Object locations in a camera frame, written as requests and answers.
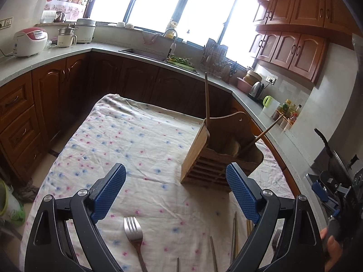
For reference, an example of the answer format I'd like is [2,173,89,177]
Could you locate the green white bucket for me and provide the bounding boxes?
[0,178,25,227]

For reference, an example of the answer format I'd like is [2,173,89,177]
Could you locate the large white rice cooker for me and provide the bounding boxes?
[74,18,95,44]

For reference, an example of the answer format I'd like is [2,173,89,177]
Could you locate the small white electric pot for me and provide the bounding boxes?
[57,26,78,48]

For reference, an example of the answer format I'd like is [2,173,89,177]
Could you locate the yellow bottle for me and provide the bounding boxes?
[165,19,175,39]

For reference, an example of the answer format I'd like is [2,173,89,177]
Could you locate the wooden spatula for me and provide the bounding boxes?
[204,73,212,128]

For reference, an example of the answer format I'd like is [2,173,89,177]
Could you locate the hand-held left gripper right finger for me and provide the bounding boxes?
[225,163,326,272]

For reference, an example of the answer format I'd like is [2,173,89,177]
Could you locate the dark cloth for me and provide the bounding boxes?
[13,184,40,203]

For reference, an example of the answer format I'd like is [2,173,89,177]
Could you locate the floral print tablecloth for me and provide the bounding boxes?
[18,93,295,272]

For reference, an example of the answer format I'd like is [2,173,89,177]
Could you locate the kitchen sink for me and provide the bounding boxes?
[118,48,200,75]

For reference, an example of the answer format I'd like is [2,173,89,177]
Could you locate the person's right hand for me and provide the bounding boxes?
[320,228,345,272]

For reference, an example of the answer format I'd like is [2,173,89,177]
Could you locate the black frying pan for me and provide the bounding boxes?
[314,128,358,187]

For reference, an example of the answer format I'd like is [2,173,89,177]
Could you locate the bamboo utensil holder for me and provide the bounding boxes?
[180,110,264,193]

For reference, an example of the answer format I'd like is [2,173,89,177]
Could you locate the row of condiment bottles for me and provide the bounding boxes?
[272,99,303,132]

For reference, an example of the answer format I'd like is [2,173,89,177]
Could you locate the green-handled white pitcher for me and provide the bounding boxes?
[261,95,280,118]

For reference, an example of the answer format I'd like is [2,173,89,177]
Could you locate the stainless steel kettle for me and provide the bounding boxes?
[249,81,265,100]

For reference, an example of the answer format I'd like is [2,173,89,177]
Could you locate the white and red rice cooker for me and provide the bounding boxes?
[14,27,49,58]

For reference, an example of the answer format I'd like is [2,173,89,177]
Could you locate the wooden lower cabinets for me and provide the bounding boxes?
[0,51,250,182]

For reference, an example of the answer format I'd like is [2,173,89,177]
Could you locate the chrome kitchen faucet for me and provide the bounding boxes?
[163,28,179,58]

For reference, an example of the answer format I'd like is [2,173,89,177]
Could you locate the green basket of vegetables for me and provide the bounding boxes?
[166,57,196,72]

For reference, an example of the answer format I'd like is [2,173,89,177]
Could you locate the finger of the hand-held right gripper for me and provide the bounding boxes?
[311,172,350,205]

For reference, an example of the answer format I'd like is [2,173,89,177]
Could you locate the beige pot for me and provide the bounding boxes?
[244,69,263,85]

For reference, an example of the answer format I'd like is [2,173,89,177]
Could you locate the white cloth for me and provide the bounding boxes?
[142,31,161,45]

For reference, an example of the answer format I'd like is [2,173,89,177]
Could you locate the wooden upper cabinets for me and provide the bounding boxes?
[249,0,358,84]

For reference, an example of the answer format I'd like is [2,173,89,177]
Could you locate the wooden cabinets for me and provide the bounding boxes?
[249,0,358,84]
[0,51,250,182]

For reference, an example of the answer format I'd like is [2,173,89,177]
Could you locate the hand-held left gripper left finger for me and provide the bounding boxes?
[24,163,127,272]

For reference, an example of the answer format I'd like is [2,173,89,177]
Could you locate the metal dish rack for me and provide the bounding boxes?
[201,38,231,80]

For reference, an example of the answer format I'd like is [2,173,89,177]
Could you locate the wooden spoon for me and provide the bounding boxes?
[241,115,284,155]

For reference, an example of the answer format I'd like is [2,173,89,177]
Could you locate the stainless steel fork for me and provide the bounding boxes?
[124,216,148,272]
[272,228,282,250]

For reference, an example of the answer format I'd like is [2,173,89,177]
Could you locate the pink basin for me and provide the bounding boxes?
[237,77,253,92]

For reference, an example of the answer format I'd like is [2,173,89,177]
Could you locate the kitchen window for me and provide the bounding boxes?
[91,0,260,60]

